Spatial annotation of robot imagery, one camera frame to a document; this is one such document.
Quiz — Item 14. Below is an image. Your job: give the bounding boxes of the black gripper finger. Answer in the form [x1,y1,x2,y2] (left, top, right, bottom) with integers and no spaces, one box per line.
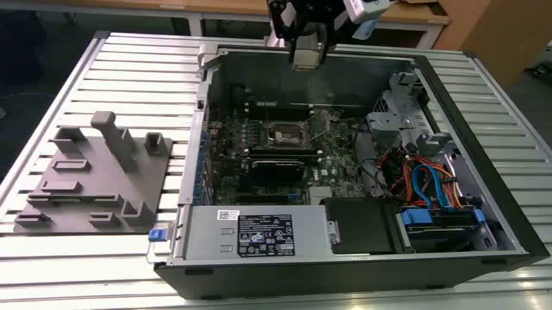
[289,27,305,64]
[317,23,338,68]

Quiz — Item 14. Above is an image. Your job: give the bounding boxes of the metal socket cover frame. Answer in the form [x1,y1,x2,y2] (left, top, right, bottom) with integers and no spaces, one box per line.
[304,108,334,145]

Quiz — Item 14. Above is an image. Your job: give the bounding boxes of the CPU socket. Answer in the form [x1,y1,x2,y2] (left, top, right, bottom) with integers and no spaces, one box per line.
[265,119,314,150]

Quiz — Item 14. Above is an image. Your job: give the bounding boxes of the wooden desk white legs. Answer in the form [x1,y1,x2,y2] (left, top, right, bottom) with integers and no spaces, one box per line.
[189,0,452,49]
[0,0,194,36]

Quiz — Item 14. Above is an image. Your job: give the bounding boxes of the silver metal drive cage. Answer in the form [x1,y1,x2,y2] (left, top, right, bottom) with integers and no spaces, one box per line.
[365,71,459,162]

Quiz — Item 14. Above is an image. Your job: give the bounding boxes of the green motherboard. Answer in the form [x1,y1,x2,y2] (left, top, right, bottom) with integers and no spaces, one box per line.
[206,106,372,206]

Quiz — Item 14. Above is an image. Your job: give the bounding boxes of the black graphics card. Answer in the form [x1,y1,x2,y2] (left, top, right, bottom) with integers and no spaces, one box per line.
[249,158,306,182]

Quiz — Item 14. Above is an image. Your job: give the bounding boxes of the brown wooden cabinet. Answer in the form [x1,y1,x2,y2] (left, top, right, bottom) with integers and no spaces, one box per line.
[433,0,552,90]

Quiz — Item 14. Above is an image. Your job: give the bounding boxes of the dark wheeled equipment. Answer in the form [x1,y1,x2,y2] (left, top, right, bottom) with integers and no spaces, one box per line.
[524,45,552,80]

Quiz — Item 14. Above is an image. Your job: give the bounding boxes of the black drive bay box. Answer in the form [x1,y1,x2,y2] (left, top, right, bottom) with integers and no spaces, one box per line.
[321,197,409,256]

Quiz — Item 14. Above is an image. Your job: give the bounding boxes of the hard disk in blue carrier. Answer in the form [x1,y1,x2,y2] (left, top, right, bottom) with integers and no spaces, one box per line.
[399,206,487,253]

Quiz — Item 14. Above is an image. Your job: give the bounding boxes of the grey parts rack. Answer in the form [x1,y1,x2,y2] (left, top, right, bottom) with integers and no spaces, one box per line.
[12,110,174,234]

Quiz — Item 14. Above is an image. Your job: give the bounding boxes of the silver power supply unit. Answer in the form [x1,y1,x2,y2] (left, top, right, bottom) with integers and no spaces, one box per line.
[170,205,336,261]

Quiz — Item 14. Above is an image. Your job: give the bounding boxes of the black open PC case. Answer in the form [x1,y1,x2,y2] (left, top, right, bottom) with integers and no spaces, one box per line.
[146,43,551,301]

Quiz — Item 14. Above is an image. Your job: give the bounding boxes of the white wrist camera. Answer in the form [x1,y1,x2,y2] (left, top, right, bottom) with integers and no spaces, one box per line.
[342,0,392,24]

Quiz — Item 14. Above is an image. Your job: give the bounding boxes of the grey case handle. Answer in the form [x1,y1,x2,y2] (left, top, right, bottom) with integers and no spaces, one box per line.
[195,43,221,80]

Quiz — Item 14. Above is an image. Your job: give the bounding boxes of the blue data wire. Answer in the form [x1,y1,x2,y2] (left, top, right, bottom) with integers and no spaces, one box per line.
[412,164,452,212]

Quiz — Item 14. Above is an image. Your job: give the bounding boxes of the orange power wire bundle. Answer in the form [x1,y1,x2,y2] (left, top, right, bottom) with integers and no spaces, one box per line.
[431,163,473,211]

